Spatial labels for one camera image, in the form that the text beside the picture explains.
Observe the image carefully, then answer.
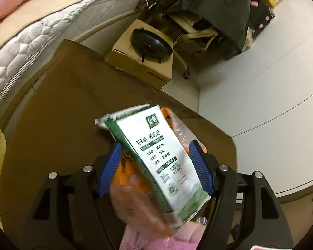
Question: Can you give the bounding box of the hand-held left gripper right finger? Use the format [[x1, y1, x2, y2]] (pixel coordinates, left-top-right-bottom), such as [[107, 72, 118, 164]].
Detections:
[[189, 140, 294, 250]]

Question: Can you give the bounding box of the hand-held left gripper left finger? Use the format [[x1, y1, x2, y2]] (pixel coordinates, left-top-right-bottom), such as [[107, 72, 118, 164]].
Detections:
[[18, 143, 123, 250]]

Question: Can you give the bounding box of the red orange snack wrapper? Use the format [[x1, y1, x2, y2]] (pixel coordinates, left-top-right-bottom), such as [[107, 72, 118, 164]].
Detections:
[[110, 107, 208, 239]]

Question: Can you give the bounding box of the green white milk carton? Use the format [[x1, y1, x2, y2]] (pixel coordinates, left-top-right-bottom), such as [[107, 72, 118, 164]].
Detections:
[[95, 104, 211, 236]]

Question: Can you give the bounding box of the pink packaging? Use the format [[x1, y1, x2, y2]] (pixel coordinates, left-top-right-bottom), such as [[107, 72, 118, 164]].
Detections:
[[119, 216, 208, 250]]

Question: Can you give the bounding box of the brown tablecloth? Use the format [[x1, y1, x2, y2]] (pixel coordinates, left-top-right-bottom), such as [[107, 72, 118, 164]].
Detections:
[[0, 40, 237, 240]]

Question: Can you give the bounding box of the cardboard box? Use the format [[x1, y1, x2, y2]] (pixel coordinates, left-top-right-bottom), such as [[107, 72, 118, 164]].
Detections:
[[104, 19, 174, 90]]

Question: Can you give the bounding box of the beige cabinet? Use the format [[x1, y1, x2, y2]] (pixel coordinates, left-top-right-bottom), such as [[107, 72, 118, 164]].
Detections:
[[279, 187, 313, 240]]

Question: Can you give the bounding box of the black robot vacuum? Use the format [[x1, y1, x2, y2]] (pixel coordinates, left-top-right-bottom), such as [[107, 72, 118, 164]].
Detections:
[[130, 28, 173, 58]]

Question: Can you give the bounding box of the beige chair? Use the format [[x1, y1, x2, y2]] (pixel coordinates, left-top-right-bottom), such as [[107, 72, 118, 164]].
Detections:
[[169, 12, 222, 80]]

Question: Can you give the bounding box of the white quilted mattress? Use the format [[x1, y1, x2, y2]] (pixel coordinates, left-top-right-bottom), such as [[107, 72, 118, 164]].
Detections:
[[0, 0, 146, 123]]

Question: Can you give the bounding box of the chair with dark coat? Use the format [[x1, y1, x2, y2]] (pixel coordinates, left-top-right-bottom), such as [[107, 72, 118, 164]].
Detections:
[[156, 0, 252, 60]]

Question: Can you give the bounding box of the black garment with pink dots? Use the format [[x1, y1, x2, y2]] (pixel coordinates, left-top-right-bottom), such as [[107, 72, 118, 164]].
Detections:
[[246, 0, 275, 47]]

